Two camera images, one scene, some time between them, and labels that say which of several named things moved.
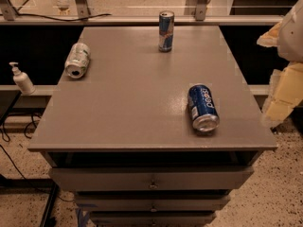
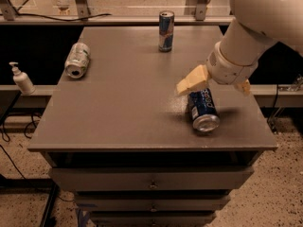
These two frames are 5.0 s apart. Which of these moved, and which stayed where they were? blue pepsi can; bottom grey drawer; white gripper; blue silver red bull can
Moved: white gripper
Stayed: blue pepsi can; bottom grey drawer; blue silver red bull can
